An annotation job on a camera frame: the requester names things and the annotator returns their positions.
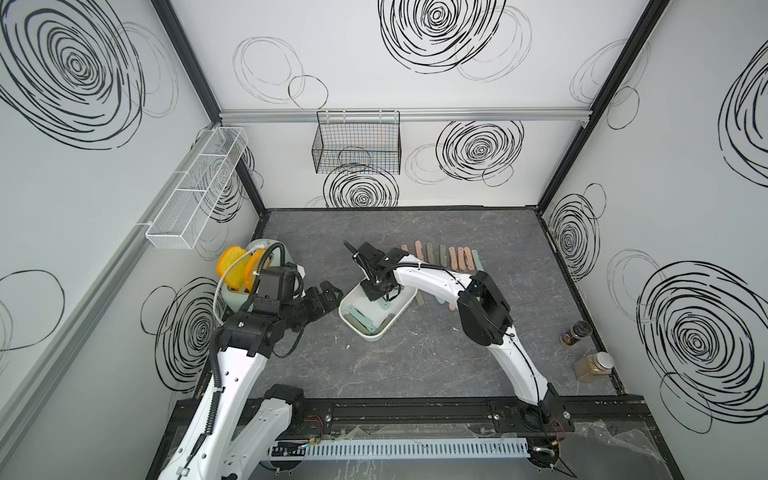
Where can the glass spice jar silver cap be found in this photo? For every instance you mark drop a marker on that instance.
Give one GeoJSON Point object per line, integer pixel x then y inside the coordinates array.
{"type": "Point", "coordinates": [592, 366]}

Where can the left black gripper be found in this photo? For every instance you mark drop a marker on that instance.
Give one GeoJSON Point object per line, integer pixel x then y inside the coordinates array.
{"type": "Point", "coordinates": [319, 307]}

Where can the white plastic storage box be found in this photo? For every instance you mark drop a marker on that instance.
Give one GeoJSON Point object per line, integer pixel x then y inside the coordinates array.
{"type": "Point", "coordinates": [382, 313]}

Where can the black wire basket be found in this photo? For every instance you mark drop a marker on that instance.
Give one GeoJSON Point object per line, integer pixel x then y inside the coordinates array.
{"type": "Point", "coordinates": [371, 138]}

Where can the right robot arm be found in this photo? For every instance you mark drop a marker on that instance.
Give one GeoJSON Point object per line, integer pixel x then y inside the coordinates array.
{"type": "Point", "coordinates": [484, 312]}

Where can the orange toast slice right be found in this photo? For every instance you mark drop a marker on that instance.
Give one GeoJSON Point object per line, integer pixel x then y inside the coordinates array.
{"type": "Point", "coordinates": [251, 269]}

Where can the long teal knife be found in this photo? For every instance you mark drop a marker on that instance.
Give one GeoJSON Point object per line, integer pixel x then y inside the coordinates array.
{"type": "Point", "coordinates": [364, 324]}

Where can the pink folding fruit knife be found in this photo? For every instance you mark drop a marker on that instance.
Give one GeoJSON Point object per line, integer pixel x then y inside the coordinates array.
{"type": "Point", "coordinates": [453, 258]}

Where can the aluminium wall rail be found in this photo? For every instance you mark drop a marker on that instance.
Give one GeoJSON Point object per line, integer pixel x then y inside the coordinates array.
{"type": "Point", "coordinates": [405, 114]}
{"type": "Point", "coordinates": [24, 405]}

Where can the grey slotted cable duct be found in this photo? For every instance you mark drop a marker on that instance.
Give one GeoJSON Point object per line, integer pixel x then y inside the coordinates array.
{"type": "Point", "coordinates": [401, 449]}

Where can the spice jar black cap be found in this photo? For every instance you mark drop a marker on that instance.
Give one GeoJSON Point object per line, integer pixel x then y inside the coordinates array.
{"type": "Point", "coordinates": [576, 333]}

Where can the white wire shelf basket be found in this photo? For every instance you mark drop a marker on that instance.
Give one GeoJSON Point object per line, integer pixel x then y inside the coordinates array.
{"type": "Point", "coordinates": [182, 219]}

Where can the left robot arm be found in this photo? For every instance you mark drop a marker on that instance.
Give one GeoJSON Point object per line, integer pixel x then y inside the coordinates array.
{"type": "Point", "coordinates": [213, 447]}

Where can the aluminium wall rail back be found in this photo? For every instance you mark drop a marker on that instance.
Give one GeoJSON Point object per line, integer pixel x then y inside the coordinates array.
{"type": "Point", "coordinates": [405, 114]}

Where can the teal folding fruit knife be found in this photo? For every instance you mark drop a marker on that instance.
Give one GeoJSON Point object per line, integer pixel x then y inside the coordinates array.
{"type": "Point", "coordinates": [477, 260]}

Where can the orange toast slice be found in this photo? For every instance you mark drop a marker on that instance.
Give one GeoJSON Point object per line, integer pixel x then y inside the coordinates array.
{"type": "Point", "coordinates": [230, 266]}
{"type": "Point", "coordinates": [251, 269]}

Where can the orange toast slice left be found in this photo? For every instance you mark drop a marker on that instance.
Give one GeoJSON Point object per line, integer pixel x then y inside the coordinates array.
{"type": "Point", "coordinates": [230, 266]}

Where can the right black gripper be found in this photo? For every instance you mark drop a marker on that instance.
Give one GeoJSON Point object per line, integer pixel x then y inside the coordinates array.
{"type": "Point", "coordinates": [371, 295]}

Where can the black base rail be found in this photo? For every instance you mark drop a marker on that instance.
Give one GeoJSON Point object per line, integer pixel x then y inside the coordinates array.
{"type": "Point", "coordinates": [501, 414]}

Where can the aluminium wall rail left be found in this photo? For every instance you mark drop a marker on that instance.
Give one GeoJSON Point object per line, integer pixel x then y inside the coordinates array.
{"type": "Point", "coordinates": [24, 405]}

